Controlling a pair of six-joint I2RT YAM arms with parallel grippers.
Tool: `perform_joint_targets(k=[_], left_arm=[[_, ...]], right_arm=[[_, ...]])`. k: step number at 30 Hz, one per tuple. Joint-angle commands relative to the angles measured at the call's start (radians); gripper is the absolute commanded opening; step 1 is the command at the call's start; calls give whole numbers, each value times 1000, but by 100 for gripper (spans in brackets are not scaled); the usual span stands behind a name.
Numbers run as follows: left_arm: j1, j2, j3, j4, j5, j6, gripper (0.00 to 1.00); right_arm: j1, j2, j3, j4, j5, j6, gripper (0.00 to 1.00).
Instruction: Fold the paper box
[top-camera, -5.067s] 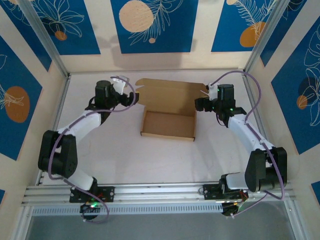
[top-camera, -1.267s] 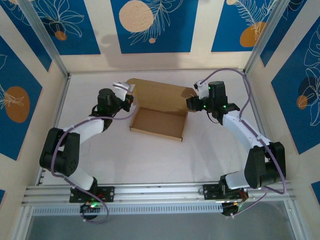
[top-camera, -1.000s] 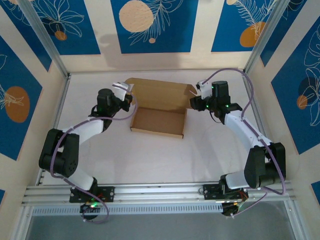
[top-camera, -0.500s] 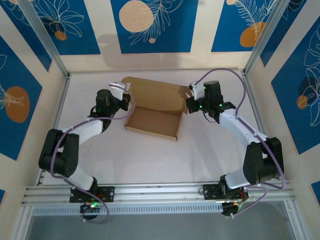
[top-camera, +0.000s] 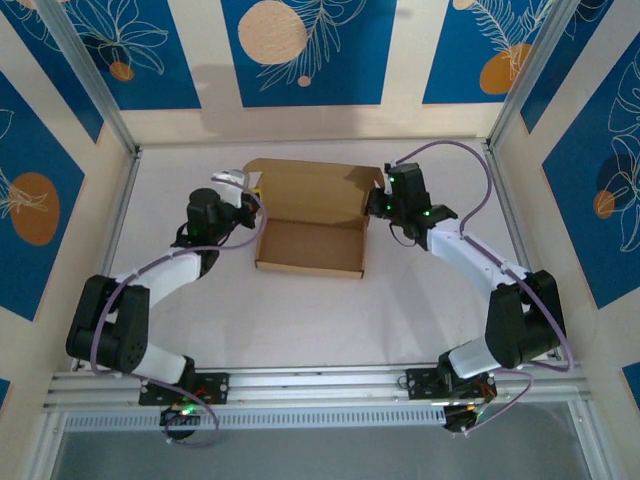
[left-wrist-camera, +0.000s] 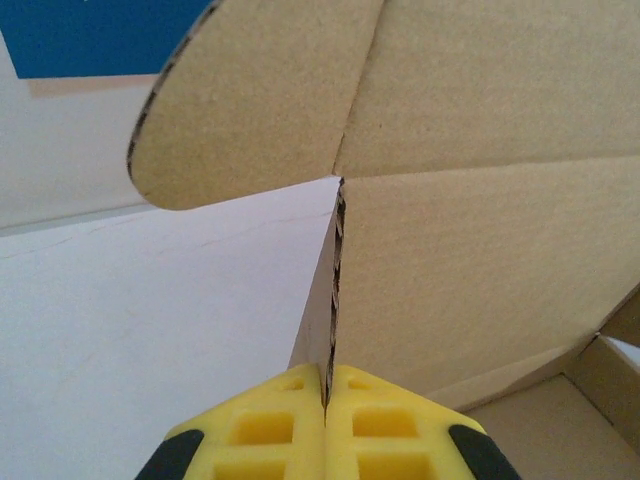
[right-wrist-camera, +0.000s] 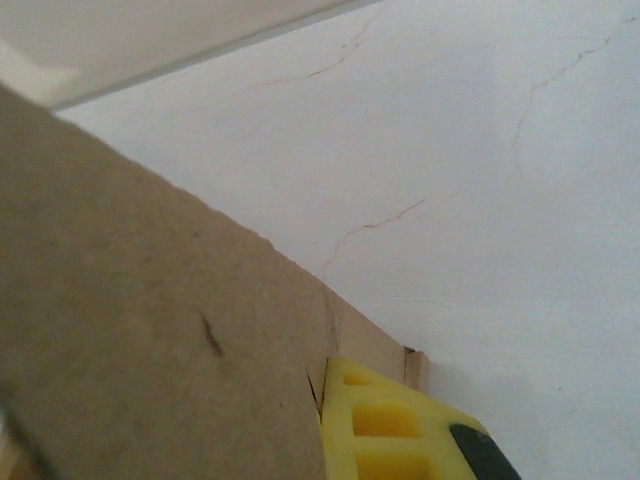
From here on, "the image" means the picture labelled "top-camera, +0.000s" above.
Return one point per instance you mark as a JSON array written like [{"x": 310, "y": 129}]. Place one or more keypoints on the brown cardboard box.
[{"x": 310, "y": 245}]

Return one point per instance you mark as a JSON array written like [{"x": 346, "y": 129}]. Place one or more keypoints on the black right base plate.
[{"x": 422, "y": 385}]

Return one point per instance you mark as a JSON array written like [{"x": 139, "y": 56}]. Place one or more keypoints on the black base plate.
[
  {"x": 215, "y": 387},
  {"x": 422, "y": 385}
]

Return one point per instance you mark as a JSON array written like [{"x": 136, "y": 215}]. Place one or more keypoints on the aluminium left side rail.
[{"x": 125, "y": 185}]

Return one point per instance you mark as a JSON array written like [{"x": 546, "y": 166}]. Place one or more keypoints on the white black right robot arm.
[{"x": 470, "y": 250}]

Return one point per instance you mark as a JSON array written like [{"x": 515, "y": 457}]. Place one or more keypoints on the aluminium right frame post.
[{"x": 532, "y": 75}]

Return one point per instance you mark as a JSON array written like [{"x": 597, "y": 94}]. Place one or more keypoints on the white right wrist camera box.
[{"x": 391, "y": 164}]

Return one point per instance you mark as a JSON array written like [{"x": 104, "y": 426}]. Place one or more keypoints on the aluminium frame post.
[
  {"x": 90, "y": 75},
  {"x": 532, "y": 75}
]

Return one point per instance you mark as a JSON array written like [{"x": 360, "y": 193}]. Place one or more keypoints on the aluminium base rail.
[{"x": 310, "y": 387}]

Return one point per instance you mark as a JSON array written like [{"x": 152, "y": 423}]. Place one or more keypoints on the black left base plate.
[{"x": 215, "y": 387}]

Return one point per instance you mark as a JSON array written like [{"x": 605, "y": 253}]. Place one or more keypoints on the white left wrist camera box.
[{"x": 230, "y": 182}]

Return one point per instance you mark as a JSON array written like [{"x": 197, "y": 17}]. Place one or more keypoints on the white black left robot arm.
[{"x": 160, "y": 275}]

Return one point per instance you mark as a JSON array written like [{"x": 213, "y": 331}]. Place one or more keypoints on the aluminium right side rail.
[{"x": 495, "y": 162}]

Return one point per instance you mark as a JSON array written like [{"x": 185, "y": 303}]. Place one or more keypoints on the aluminium left frame post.
[{"x": 90, "y": 75}]

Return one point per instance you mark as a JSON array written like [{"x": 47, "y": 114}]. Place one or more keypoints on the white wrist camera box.
[
  {"x": 391, "y": 164},
  {"x": 230, "y": 182}
]

